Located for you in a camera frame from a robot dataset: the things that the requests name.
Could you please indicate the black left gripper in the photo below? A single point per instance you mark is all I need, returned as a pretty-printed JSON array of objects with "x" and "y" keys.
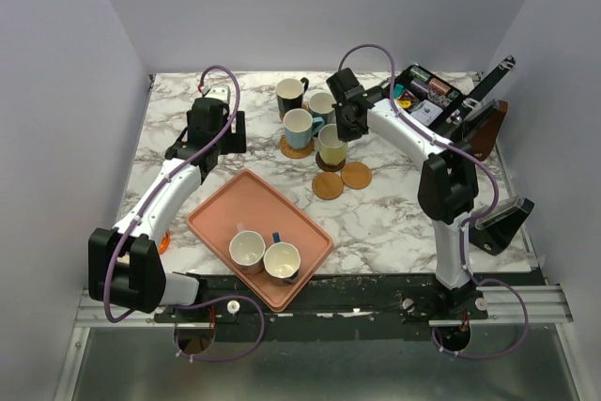
[{"x": 236, "y": 141}]

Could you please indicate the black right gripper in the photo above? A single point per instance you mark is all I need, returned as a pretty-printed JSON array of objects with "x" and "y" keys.
[{"x": 340, "y": 84}]

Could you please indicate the cream cup with teal handle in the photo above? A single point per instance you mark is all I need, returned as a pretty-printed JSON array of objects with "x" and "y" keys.
[{"x": 321, "y": 107}]

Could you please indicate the cream cup olive body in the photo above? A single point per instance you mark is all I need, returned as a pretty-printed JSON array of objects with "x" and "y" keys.
[{"x": 332, "y": 151}]

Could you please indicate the cream cup blue handle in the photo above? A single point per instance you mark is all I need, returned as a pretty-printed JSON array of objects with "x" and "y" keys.
[{"x": 300, "y": 126}]

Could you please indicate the cream cup dark brown body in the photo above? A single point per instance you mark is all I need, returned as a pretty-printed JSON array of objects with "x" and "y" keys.
[{"x": 289, "y": 93}]

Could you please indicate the light wood coaster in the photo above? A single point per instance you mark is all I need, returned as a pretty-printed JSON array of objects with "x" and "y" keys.
[
  {"x": 356, "y": 175},
  {"x": 327, "y": 185}
]

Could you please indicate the cream cup navy handle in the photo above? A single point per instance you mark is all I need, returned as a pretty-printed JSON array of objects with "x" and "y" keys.
[{"x": 282, "y": 261}]

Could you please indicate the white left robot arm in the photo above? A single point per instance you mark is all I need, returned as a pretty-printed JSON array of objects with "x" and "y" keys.
[{"x": 126, "y": 256}]

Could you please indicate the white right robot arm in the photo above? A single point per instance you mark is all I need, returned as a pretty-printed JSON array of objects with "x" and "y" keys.
[{"x": 448, "y": 183}]

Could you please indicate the black chip case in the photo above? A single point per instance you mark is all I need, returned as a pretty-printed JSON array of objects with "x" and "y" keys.
[{"x": 444, "y": 109}]

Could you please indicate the pink plastic tray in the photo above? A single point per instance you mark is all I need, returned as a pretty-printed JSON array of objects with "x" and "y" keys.
[{"x": 247, "y": 202}]

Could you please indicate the brown leather pouch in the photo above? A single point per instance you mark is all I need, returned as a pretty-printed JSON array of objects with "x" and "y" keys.
[{"x": 482, "y": 132}]

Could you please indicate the black phone stand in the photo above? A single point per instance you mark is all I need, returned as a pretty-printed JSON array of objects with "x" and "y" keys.
[{"x": 494, "y": 233}]

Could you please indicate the aluminium mounting rail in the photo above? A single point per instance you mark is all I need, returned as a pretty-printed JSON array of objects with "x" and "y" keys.
[{"x": 496, "y": 306}]

